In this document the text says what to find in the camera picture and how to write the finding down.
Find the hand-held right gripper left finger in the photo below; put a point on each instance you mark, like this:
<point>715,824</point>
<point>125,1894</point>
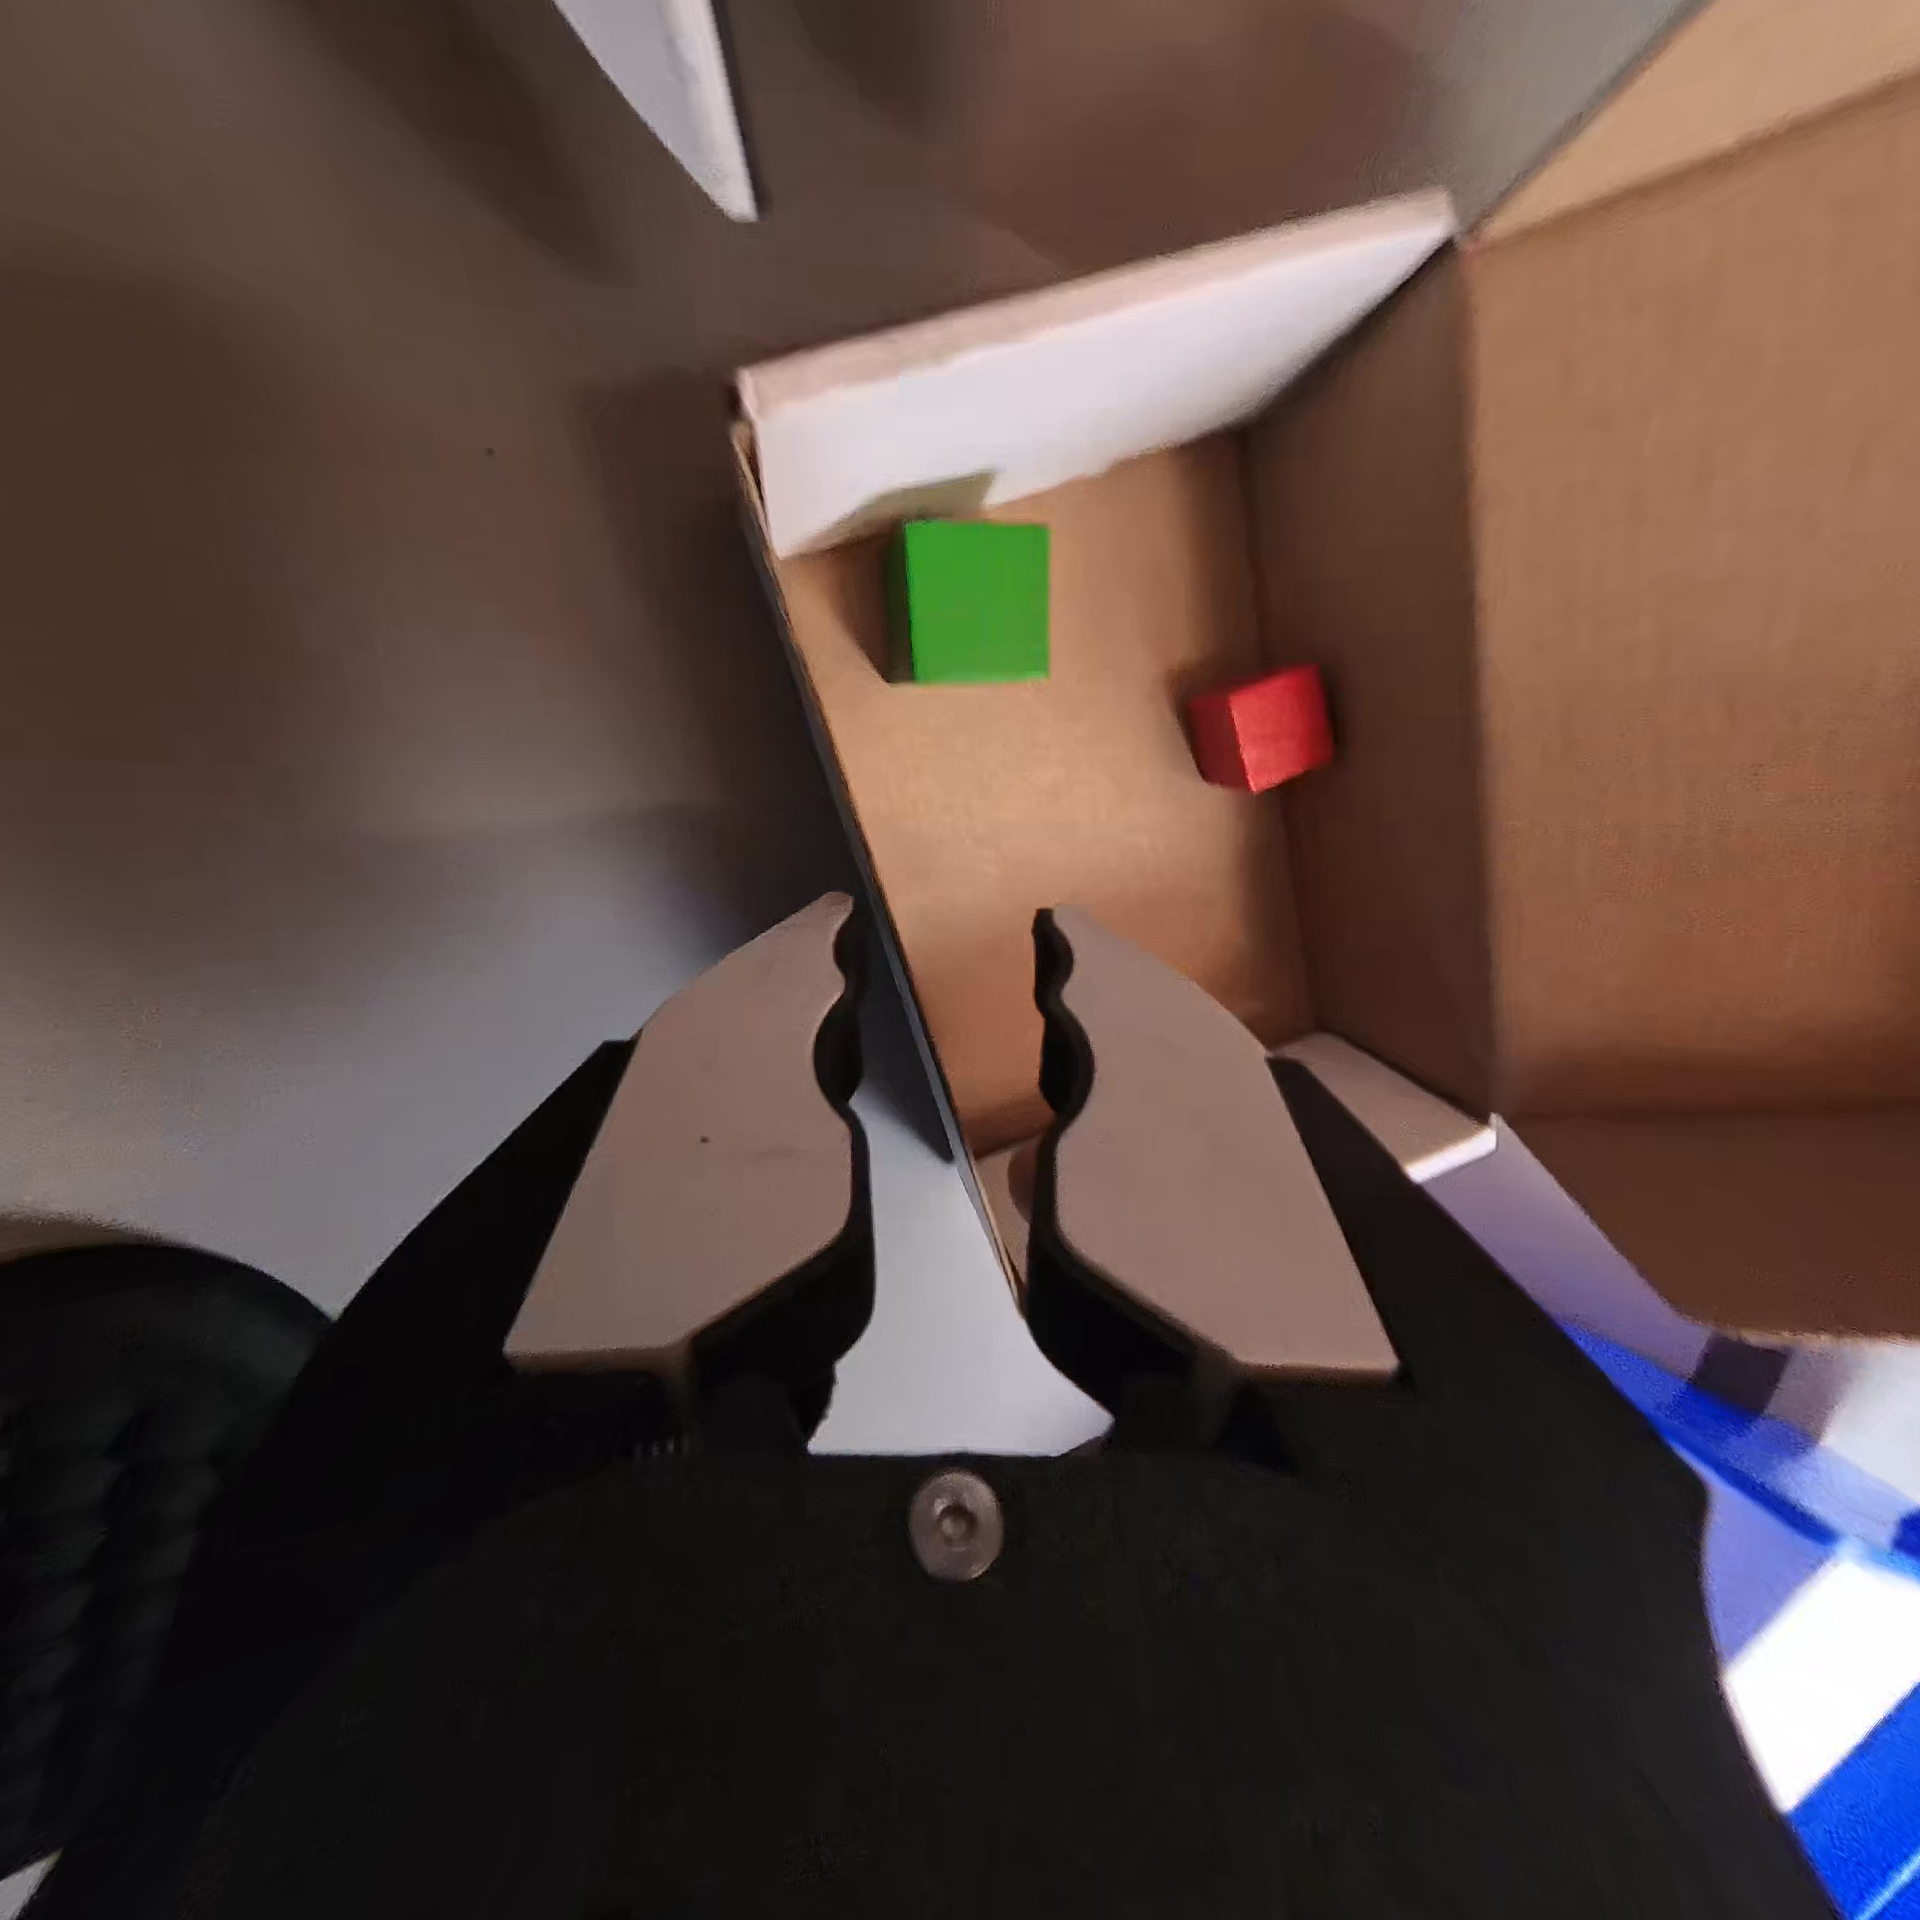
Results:
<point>706,1185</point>

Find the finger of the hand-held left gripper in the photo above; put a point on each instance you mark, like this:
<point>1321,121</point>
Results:
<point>661,60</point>

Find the black wrist rest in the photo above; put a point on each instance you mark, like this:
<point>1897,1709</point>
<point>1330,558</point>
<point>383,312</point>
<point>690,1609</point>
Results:
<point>121,1500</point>

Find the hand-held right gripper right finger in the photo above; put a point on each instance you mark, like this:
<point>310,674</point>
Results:
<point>1202,1200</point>

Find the red wooden block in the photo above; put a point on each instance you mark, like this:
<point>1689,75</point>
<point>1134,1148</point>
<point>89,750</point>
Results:
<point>1267,726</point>

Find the blue plastic bin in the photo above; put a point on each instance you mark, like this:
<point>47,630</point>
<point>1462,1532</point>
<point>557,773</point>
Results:
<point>1681,1425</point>

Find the grey desk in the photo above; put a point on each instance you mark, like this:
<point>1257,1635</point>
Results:
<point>300,598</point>

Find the green wooden block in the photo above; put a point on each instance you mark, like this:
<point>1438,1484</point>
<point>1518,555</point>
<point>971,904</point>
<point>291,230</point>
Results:
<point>969,598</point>

